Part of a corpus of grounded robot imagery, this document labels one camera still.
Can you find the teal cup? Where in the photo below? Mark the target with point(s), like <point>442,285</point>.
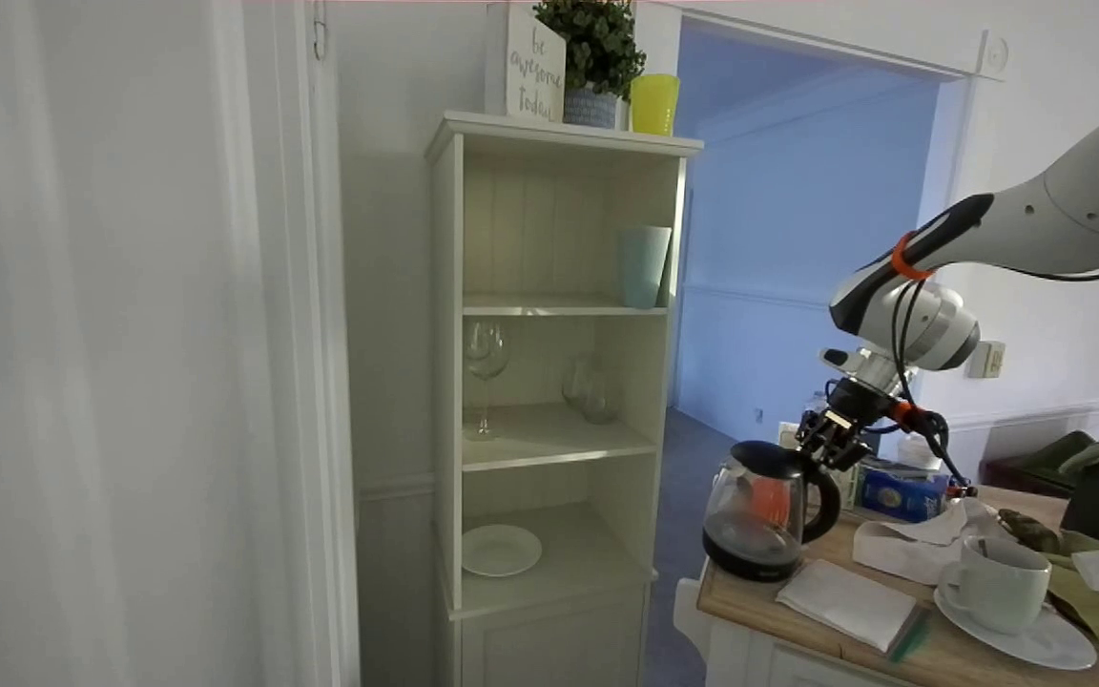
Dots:
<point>647,263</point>

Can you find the yellow cup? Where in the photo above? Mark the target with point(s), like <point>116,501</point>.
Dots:
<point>653,104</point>

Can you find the white lettered sign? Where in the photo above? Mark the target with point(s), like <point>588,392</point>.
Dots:
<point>535,67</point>

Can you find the clear wine glass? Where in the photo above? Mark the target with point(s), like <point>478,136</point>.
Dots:
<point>485,351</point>

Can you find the green potted plant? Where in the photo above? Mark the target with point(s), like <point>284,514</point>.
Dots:
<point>592,52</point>

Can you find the white ceramic mug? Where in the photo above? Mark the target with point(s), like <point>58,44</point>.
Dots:
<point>1002,585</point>

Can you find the translucent white plastic bag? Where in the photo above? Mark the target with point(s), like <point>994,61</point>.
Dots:
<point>919,542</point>

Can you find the clear glass jar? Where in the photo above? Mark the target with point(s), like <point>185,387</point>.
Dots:
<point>588,392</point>

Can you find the blue tissue box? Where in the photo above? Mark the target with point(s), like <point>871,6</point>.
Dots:
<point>902,491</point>

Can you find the white wall socket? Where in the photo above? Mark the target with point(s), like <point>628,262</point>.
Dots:
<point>985,357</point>

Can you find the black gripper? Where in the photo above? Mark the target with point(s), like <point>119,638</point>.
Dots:
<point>855,404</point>

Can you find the white wooden shelf cabinet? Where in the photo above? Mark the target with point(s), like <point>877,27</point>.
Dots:
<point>551,191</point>

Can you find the white panelled door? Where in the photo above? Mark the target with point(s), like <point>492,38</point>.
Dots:
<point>133,381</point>

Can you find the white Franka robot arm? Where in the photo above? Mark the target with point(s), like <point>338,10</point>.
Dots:
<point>1058,215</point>

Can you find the large white paper napkin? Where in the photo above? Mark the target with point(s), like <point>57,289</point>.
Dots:
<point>844,603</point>

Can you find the white plate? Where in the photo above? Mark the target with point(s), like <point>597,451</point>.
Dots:
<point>503,551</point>

